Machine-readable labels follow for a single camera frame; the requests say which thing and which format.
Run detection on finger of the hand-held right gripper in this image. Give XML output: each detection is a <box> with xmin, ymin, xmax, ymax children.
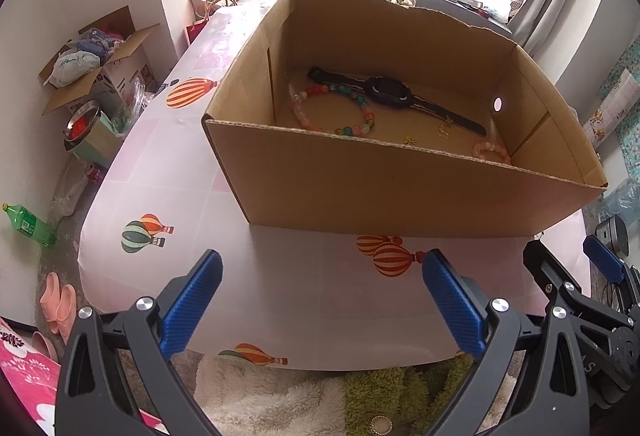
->
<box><xmin>582</xmin><ymin>234</ymin><xmax>640</xmax><ymax>313</ymax></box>
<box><xmin>522</xmin><ymin>240</ymin><xmax>632</xmax><ymax>333</ymax></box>

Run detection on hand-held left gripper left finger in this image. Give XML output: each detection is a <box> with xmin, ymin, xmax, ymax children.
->
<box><xmin>54</xmin><ymin>249</ymin><xmax>224</xmax><ymax>436</ymax></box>

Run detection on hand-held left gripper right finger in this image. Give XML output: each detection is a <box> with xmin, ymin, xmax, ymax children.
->
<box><xmin>421</xmin><ymin>249</ymin><xmax>596</xmax><ymax>436</ymax></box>

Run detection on pink bead bracelet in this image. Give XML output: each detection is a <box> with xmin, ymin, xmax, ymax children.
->
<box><xmin>472</xmin><ymin>141</ymin><xmax>513</xmax><ymax>165</ymax></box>

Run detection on multicolour bead bracelet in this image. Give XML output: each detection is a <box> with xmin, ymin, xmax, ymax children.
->
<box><xmin>291</xmin><ymin>83</ymin><xmax>376</xmax><ymax>136</ymax></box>

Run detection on grey cylinder appliance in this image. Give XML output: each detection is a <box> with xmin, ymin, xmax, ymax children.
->
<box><xmin>594</xmin><ymin>214</ymin><xmax>632</xmax><ymax>263</ymax></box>

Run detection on bluish plastic bag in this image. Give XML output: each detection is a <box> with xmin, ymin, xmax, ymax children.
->
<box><xmin>596</xmin><ymin>175</ymin><xmax>640</xmax><ymax>223</ymax></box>

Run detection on person's fluffy white green robe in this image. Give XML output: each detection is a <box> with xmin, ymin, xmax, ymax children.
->
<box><xmin>192</xmin><ymin>353</ymin><xmax>516</xmax><ymax>436</ymax></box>

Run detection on pink slipper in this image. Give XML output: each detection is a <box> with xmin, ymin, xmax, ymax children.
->
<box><xmin>54</xmin><ymin>283</ymin><xmax>79</xmax><ymax>338</ymax></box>
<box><xmin>40</xmin><ymin>271</ymin><xmax>64</xmax><ymax>323</ymax></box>

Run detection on floral paper roll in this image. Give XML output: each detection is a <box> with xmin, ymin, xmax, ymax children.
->
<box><xmin>581</xmin><ymin>100</ymin><xmax>624</xmax><ymax>153</ymax></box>

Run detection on white floor plastic bag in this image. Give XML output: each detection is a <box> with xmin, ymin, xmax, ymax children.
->
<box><xmin>51</xmin><ymin>167</ymin><xmax>94</xmax><ymax>218</ymax></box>

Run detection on pink floral cloth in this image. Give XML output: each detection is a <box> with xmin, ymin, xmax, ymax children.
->
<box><xmin>0</xmin><ymin>316</ymin><xmax>171</xmax><ymax>436</ymax></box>

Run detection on teal floral cloth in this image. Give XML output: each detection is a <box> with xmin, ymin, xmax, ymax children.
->
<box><xmin>596</xmin><ymin>35</ymin><xmax>640</xmax><ymax>168</ymax></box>

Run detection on green plastic bottle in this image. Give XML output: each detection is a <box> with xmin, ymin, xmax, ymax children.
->
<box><xmin>1</xmin><ymin>203</ymin><xmax>57</xmax><ymax>248</ymax></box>

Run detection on mint green box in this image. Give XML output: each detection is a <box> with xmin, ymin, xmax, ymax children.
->
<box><xmin>75</xmin><ymin>109</ymin><xmax>127</xmax><ymax>168</ymax></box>

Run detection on metal bowl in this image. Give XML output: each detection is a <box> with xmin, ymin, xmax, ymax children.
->
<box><xmin>62</xmin><ymin>100</ymin><xmax>104</xmax><ymax>153</ymax></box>

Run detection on clear crumpled plastic bags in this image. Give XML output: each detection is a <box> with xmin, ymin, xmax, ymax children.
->
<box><xmin>116</xmin><ymin>80</ymin><xmax>152</xmax><ymax>128</ymax></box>

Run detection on black wrist watch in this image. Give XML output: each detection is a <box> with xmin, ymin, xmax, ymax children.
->
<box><xmin>306</xmin><ymin>65</ymin><xmax>487</xmax><ymax>137</ymax></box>

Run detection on white printed appliance box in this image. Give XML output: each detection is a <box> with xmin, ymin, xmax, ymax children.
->
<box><xmin>92</xmin><ymin>45</ymin><xmax>157</xmax><ymax>118</ymax></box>

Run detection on grey cabinet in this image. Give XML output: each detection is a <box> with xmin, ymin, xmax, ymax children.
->
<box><xmin>415</xmin><ymin>0</ymin><xmax>514</xmax><ymax>33</ymax></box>

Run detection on white stuffed plastic bag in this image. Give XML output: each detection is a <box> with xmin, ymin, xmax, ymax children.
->
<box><xmin>52</xmin><ymin>50</ymin><xmax>102</xmax><ymax>88</ymax></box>

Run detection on cluttered cardboard box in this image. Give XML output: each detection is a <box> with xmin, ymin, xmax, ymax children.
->
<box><xmin>39</xmin><ymin>5</ymin><xmax>162</xmax><ymax>118</ymax></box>

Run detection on red tote bag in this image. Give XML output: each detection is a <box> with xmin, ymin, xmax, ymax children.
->
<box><xmin>186</xmin><ymin>0</ymin><xmax>239</xmax><ymax>48</ymax></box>

